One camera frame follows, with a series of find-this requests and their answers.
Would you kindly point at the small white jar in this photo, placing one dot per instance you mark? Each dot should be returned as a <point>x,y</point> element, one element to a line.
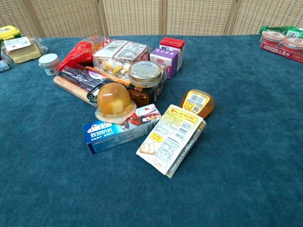
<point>49,63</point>

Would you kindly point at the clear bag of wrapped snacks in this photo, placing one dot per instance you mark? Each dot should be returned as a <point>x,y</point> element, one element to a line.
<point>119,56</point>

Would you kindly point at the blue tablecloth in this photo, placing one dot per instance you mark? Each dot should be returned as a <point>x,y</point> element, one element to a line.
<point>151,165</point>

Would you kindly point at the woven folding screen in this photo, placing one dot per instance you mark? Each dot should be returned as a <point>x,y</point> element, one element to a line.
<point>151,16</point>

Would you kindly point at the upturned fruit jelly cup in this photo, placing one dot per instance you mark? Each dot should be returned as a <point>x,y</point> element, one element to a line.
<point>114,102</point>

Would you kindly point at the yellow green lidded box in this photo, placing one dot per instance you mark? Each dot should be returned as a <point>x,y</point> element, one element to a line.
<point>9,33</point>

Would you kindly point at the gold-lidded glass jar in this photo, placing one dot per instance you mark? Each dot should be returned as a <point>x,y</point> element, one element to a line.
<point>145,81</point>

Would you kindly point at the amber honey bottle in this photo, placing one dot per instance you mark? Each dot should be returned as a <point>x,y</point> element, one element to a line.
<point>197,102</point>

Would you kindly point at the red triple cup pack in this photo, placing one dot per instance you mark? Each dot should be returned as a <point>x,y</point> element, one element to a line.
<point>281,45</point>

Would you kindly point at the small blue grey packet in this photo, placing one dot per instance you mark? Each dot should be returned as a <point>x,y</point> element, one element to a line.
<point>3,66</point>

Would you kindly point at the red plastic snack bag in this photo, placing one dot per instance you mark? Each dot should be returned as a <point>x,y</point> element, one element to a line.
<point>78,54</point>

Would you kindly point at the red white carton box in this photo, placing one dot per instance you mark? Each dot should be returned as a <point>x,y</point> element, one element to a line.
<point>174,48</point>

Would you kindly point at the black clip tool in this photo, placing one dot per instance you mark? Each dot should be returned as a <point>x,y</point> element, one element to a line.
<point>94,92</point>

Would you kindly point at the dark purple plastic packet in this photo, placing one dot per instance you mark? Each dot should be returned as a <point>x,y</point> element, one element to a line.
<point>80,78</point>

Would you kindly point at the clear bag of yellow cakes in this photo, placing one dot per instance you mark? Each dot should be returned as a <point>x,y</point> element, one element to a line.
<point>21,50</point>

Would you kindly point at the yellow white cheese slice packet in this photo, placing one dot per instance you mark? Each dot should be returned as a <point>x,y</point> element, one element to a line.
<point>169,139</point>

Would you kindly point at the blue toothpaste box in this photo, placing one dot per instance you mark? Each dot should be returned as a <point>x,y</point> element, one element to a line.
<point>113,134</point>

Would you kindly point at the green package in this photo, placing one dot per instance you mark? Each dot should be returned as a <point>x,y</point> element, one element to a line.
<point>281,29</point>

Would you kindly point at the purple carton box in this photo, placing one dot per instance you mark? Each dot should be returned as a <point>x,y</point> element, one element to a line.
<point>163,62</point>

